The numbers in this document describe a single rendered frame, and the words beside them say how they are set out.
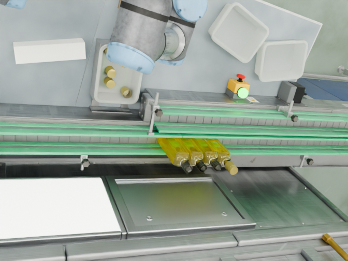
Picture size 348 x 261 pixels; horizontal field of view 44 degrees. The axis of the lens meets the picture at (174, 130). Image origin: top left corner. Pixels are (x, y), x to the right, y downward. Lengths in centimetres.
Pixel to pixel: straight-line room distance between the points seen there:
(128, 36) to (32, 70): 74
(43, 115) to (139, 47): 72
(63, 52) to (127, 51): 64
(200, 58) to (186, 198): 59
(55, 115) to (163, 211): 52
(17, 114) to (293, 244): 106
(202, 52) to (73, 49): 54
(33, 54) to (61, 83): 17
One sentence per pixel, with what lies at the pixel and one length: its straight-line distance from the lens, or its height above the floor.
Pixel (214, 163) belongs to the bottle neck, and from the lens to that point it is 158.
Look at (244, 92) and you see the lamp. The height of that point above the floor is 85.
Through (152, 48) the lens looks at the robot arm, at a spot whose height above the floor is 142.
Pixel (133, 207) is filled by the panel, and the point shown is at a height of 118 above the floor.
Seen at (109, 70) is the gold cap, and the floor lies 81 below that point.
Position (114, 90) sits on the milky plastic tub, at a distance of 172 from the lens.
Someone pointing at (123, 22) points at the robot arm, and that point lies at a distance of 99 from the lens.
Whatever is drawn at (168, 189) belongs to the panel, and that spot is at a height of 108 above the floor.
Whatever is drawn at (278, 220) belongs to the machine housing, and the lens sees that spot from 170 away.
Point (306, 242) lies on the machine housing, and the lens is 162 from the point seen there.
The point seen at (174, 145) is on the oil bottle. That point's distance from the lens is 161.
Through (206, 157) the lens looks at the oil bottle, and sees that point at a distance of 160.
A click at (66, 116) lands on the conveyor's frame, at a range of 163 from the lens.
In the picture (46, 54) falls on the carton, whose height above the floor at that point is 81.
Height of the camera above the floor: 233
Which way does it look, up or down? 57 degrees down
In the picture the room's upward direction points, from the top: 142 degrees clockwise
